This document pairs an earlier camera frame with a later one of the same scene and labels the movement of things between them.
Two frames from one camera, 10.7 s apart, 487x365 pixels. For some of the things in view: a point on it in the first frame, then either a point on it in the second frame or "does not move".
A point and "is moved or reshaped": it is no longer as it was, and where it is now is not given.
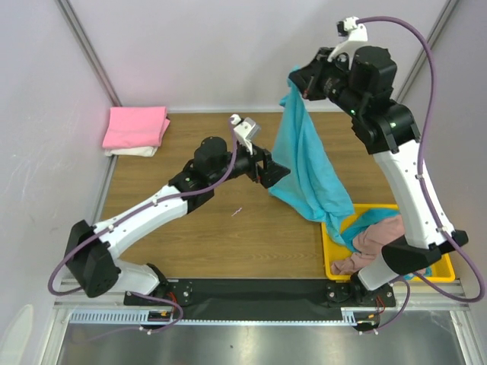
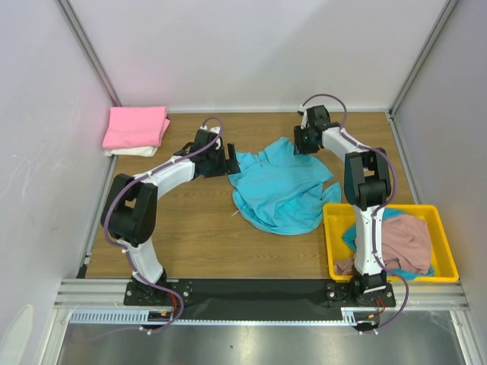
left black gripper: [272, 172] → [227, 166]
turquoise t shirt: [316, 184] is moved or reshaped
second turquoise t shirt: [363, 220] does not move
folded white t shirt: [148, 151] does not move
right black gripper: [311, 81] → [302, 141]
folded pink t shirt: [141, 126] does not move
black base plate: [254, 299] does not move
